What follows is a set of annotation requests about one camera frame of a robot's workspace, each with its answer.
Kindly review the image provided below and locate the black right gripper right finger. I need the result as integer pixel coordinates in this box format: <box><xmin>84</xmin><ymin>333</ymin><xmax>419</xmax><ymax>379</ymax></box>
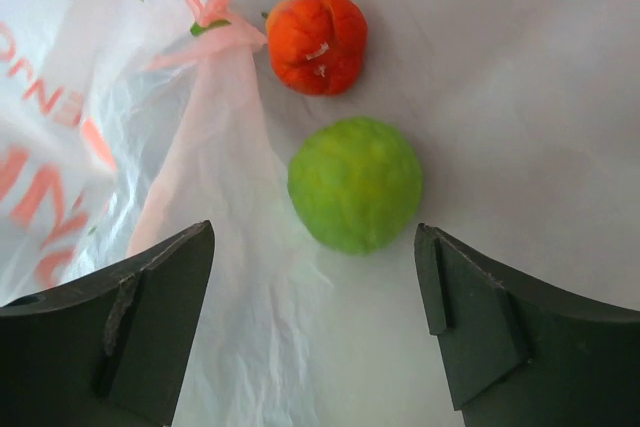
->
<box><xmin>414</xmin><ymin>224</ymin><xmax>639</xmax><ymax>427</ymax></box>

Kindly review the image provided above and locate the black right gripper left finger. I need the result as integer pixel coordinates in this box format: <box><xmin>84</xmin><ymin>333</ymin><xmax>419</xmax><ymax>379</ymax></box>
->
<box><xmin>1</xmin><ymin>221</ymin><xmax>215</xmax><ymax>426</ymax></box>

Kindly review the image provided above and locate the green custard apple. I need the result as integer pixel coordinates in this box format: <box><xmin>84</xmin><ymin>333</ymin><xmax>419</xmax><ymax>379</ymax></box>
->
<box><xmin>287</xmin><ymin>116</ymin><xmax>424</xmax><ymax>256</ymax></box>

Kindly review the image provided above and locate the pink plastic bag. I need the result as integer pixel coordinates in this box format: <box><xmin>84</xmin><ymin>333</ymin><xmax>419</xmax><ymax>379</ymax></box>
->
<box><xmin>1</xmin><ymin>0</ymin><xmax>639</xmax><ymax>426</ymax></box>

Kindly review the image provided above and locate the red apple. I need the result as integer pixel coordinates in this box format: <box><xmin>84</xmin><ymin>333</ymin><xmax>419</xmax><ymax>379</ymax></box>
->
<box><xmin>265</xmin><ymin>0</ymin><xmax>368</xmax><ymax>96</ymax></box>

